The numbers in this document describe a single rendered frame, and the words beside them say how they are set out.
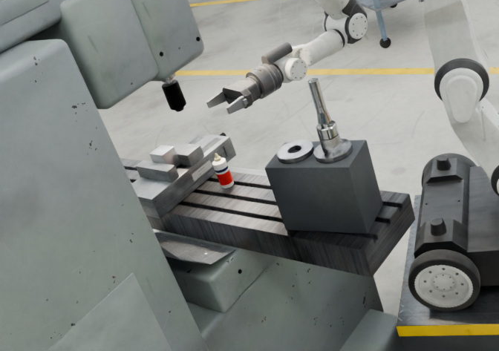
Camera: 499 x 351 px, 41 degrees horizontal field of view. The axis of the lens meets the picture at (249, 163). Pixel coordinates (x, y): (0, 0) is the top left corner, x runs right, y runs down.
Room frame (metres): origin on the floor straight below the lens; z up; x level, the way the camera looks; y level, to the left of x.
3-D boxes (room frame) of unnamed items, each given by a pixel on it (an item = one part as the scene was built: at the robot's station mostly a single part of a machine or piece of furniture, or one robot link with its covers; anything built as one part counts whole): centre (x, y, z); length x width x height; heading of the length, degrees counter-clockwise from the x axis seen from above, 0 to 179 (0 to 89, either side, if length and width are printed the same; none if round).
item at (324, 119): (1.37, -0.19, 1.22); 0.03 x 0.03 x 0.11
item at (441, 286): (1.51, -0.41, 0.50); 0.20 x 0.05 x 0.20; 64
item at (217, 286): (1.73, 0.13, 0.76); 0.50 x 0.35 x 0.12; 133
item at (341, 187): (1.40, -0.15, 1.00); 0.22 x 0.12 x 0.20; 53
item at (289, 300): (1.75, 0.11, 0.40); 0.81 x 0.32 x 0.60; 133
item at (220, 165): (1.75, 0.08, 0.96); 0.04 x 0.04 x 0.11
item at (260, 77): (1.84, -0.08, 1.13); 0.13 x 0.12 x 0.10; 28
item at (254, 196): (1.77, 0.16, 0.86); 1.24 x 0.23 x 0.08; 43
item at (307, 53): (1.93, -0.22, 1.13); 0.13 x 0.09 x 0.07; 118
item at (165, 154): (1.84, 0.23, 1.01); 0.06 x 0.05 x 0.06; 41
